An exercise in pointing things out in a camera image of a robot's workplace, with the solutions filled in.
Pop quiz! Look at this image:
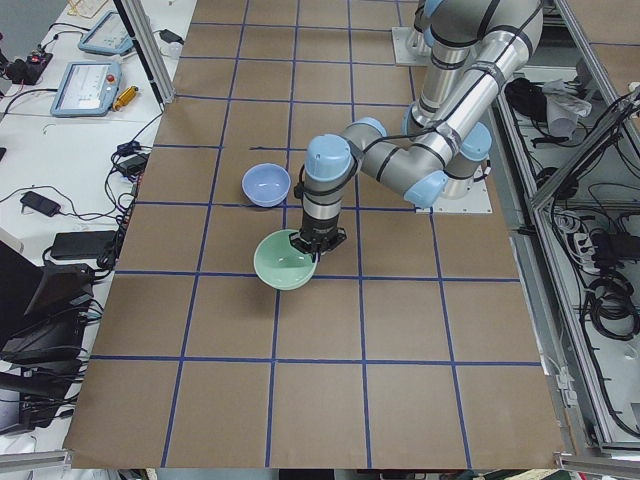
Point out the green bowl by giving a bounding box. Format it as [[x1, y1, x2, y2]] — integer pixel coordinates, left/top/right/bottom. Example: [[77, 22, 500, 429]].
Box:
[[253, 229, 317, 290]]

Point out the black smartphone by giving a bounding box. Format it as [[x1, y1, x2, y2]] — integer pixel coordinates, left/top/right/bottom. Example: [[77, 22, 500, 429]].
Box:
[[20, 191, 61, 217]]

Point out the black power brick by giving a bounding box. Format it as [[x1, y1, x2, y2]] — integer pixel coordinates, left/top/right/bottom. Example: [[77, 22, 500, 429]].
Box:
[[50, 230, 116, 260]]

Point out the blue bowl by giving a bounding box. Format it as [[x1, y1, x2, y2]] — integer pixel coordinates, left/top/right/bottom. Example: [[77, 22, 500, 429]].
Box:
[[241, 163, 291, 208]]

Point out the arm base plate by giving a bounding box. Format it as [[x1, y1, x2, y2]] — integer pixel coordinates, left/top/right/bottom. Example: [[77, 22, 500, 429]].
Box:
[[414, 166, 493, 215], [391, 26, 431, 67]]

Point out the aluminium frame rail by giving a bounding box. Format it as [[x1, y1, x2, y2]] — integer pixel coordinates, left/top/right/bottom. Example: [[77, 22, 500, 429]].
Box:
[[504, 203, 602, 456]]

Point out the near teach pendant tablet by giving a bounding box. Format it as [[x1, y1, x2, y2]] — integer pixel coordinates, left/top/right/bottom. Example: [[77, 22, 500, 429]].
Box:
[[50, 61, 121, 117]]

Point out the aluminium frame post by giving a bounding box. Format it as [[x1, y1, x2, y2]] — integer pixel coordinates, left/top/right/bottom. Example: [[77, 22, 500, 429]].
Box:
[[113, 0, 175, 105]]

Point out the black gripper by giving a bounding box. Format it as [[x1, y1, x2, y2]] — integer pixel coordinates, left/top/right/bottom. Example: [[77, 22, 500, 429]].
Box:
[[289, 214, 346, 263]]

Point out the yellow cylindrical tool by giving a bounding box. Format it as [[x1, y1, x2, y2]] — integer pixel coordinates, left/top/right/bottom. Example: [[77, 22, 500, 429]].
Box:
[[112, 85, 139, 111]]

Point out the teach pendant tablet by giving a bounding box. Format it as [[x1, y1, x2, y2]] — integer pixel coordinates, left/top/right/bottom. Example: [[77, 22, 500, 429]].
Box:
[[50, 61, 121, 117], [78, 10, 134, 56]]

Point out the far teach pendant tablet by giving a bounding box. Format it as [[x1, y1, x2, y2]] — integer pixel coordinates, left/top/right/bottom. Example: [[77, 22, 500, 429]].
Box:
[[78, 10, 134, 56]]

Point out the black laptop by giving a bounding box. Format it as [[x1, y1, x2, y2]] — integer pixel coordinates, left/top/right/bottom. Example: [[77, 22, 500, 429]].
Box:
[[1, 243, 94, 365]]

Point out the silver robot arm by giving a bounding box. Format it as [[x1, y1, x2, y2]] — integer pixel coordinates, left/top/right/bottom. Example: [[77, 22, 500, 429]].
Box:
[[289, 1, 543, 261]]

